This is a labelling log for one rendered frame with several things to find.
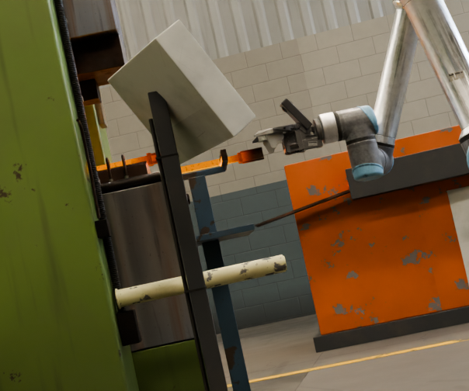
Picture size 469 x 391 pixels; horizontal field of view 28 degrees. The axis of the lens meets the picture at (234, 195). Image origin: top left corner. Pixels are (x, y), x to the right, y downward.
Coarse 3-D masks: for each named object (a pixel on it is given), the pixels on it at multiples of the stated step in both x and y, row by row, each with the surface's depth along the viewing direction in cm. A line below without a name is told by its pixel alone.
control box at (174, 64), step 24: (144, 48) 213; (168, 48) 208; (192, 48) 210; (120, 72) 229; (144, 72) 220; (168, 72) 213; (192, 72) 209; (216, 72) 212; (120, 96) 237; (144, 96) 228; (168, 96) 220; (192, 96) 212; (216, 96) 211; (240, 96) 214; (144, 120) 237; (192, 120) 220; (216, 120) 212; (240, 120) 213; (192, 144) 228; (216, 144) 219
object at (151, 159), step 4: (144, 156) 280; (148, 156) 279; (152, 156) 281; (128, 160) 279; (132, 160) 279; (136, 160) 279; (140, 160) 279; (144, 160) 280; (148, 160) 279; (152, 160) 281; (104, 164) 279; (112, 164) 279; (116, 164) 279; (120, 164) 279; (148, 164) 280; (152, 164) 281; (100, 168) 279; (104, 168) 279
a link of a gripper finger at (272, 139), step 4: (272, 128) 276; (260, 132) 276; (264, 132) 276; (268, 132) 276; (272, 132) 276; (280, 132) 278; (256, 136) 275; (268, 136) 276; (272, 136) 277; (276, 136) 278; (280, 136) 278; (268, 140) 276; (272, 140) 277; (276, 140) 277; (272, 144) 276; (276, 144) 277
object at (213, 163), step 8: (240, 152) 343; (248, 152) 345; (256, 152) 345; (216, 160) 344; (232, 160) 344; (240, 160) 343; (248, 160) 344; (256, 160) 345; (184, 168) 343; (192, 168) 343; (200, 168) 343
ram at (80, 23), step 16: (64, 0) 267; (80, 0) 267; (96, 0) 267; (112, 0) 276; (80, 16) 267; (96, 16) 267; (112, 16) 267; (80, 32) 266; (96, 32) 266; (112, 32) 269
